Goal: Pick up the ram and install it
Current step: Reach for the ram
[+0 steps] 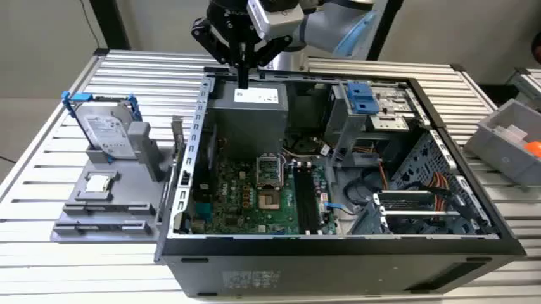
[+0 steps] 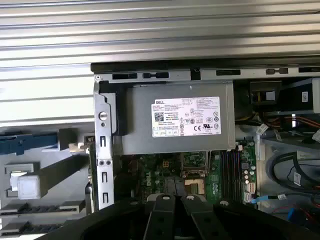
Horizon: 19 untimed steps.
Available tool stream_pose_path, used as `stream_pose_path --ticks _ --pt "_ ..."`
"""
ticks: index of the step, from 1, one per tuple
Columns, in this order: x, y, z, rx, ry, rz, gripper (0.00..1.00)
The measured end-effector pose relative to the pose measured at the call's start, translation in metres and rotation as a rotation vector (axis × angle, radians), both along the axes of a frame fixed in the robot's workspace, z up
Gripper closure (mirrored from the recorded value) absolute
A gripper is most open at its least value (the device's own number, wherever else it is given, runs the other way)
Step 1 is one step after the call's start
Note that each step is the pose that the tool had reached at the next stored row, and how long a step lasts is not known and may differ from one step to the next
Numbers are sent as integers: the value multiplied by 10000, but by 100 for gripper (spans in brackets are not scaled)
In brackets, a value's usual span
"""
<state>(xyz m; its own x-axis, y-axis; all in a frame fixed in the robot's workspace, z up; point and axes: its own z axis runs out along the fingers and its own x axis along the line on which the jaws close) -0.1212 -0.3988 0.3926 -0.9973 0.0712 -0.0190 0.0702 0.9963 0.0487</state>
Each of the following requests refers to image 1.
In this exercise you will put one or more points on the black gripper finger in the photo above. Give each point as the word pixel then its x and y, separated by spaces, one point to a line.
pixel 211 41
pixel 269 52

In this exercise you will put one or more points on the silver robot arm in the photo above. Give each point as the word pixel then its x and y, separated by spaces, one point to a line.
pixel 324 28

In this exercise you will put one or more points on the black RAM slot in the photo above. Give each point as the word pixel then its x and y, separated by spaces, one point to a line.
pixel 304 196
pixel 309 196
pixel 300 196

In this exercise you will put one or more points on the blue plastic drive latch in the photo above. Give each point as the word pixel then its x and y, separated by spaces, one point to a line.
pixel 360 98

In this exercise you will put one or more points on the grey power supply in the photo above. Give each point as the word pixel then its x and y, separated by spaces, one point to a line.
pixel 248 133

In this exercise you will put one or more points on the graphics card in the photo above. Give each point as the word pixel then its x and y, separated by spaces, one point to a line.
pixel 177 130

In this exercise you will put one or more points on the blue disk carrier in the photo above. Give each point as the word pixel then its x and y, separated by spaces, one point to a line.
pixel 78 97

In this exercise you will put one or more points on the silver hard disk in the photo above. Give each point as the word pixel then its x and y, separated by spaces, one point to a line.
pixel 105 133

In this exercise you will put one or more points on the CPU socket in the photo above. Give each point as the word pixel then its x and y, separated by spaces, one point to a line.
pixel 269 200

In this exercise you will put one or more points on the green motherboard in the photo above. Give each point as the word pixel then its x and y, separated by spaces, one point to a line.
pixel 229 210

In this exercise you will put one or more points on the silver CPU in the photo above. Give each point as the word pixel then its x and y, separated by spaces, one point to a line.
pixel 97 183

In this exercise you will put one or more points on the grey parts rack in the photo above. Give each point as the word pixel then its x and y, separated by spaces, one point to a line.
pixel 130 196

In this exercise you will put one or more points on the blue expansion slot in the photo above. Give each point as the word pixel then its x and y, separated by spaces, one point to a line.
pixel 203 212

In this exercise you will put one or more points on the metal disk bay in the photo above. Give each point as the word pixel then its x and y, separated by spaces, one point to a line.
pixel 407 199

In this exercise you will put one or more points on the white block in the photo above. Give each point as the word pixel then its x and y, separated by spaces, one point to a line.
pixel 513 133

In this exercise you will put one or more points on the grey plastic bin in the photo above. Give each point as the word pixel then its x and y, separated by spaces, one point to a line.
pixel 498 161

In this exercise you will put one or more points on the orange ball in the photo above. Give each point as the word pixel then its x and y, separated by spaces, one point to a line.
pixel 534 149

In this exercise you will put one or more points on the black PC case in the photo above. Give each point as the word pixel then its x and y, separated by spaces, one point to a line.
pixel 295 272

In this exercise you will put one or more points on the black metal frame post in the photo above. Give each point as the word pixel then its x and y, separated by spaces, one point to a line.
pixel 386 28
pixel 110 25

